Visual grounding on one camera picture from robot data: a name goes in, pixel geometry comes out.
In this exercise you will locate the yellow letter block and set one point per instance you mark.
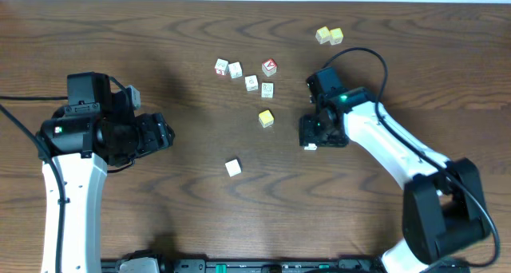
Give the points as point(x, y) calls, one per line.
point(266, 118)

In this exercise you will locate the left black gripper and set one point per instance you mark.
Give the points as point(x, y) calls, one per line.
point(157, 141)

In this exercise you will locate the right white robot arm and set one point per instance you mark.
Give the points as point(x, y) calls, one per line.
point(443, 208)

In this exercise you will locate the white block ring symbol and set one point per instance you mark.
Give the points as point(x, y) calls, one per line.
point(267, 90)

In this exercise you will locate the white block number four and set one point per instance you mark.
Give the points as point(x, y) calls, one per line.
point(233, 167)

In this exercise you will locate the white block red side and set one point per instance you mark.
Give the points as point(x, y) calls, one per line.
point(221, 67)

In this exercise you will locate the yellow block far right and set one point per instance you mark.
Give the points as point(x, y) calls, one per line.
point(336, 36)

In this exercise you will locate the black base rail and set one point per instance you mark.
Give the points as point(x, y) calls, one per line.
point(149, 261)

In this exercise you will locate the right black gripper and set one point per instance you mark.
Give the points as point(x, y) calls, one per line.
point(307, 133)

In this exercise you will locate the white block beside red-sided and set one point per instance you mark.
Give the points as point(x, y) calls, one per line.
point(235, 70)

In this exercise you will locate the white block number eight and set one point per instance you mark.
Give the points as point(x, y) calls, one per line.
point(310, 147)

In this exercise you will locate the yellow block far left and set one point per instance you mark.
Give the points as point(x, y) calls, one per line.
point(323, 35)

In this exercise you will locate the red letter A block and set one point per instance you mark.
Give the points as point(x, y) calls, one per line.
point(269, 67)

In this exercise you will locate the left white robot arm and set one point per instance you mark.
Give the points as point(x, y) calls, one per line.
point(84, 148)

